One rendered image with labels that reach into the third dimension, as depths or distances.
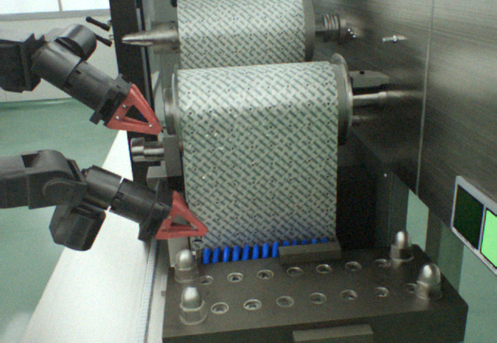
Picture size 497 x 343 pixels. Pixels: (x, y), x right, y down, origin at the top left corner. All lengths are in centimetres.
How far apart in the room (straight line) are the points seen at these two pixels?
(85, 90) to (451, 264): 79
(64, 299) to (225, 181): 41
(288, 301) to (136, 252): 48
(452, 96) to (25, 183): 55
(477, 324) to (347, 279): 172
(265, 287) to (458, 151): 32
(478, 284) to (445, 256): 158
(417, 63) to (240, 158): 29
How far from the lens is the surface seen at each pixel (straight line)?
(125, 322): 92
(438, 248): 111
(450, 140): 65
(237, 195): 79
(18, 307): 271
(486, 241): 59
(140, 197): 77
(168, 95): 77
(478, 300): 259
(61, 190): 72
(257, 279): 75
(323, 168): 79
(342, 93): 77
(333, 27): 104
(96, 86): 78
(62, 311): 99
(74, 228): 79
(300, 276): 76
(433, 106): 68
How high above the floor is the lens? 145
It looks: 21 degrees down
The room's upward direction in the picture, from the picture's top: 3 degrees counter-clockwise
